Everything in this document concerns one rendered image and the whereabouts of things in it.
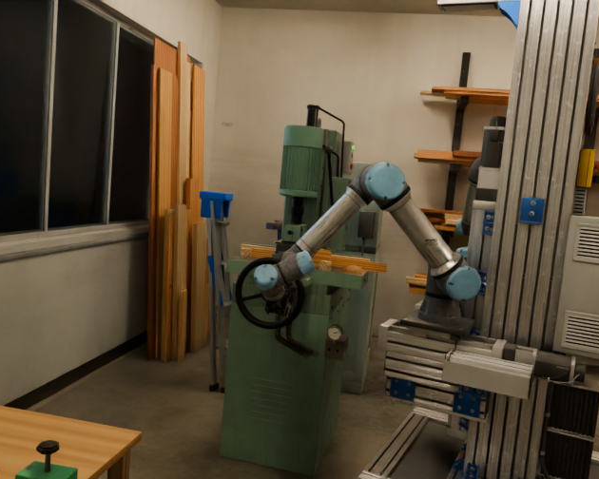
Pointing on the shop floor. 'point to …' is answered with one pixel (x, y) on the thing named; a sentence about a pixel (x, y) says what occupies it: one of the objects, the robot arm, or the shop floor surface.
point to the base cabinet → (280, 392)
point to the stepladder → (215, 201)
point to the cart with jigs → (50, 446)
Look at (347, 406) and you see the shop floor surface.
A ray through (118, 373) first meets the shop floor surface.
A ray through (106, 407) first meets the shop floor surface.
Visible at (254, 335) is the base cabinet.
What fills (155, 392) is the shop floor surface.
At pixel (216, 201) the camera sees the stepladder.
